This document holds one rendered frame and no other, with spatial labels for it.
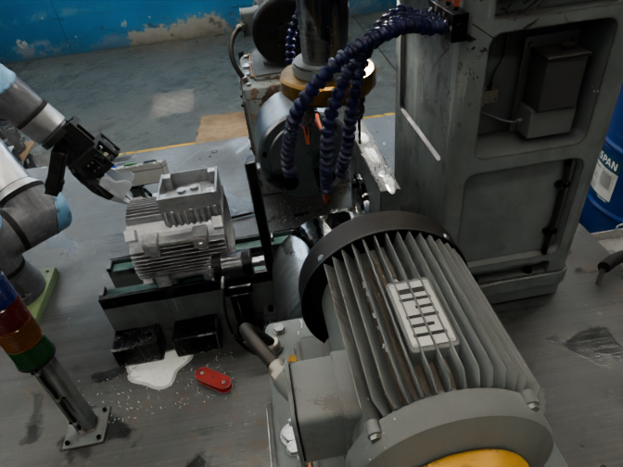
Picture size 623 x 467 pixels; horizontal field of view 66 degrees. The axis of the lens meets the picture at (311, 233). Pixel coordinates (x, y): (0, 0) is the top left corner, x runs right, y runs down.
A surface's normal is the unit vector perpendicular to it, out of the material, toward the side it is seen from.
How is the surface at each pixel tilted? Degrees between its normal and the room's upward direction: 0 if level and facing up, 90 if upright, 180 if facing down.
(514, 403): 29
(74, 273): 0
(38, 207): 50
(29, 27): 90
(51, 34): 90
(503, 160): 90
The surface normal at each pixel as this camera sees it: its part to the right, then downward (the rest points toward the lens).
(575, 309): -0.10, -0.78
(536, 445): 0.42, 0.39
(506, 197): 0.15, 0.61
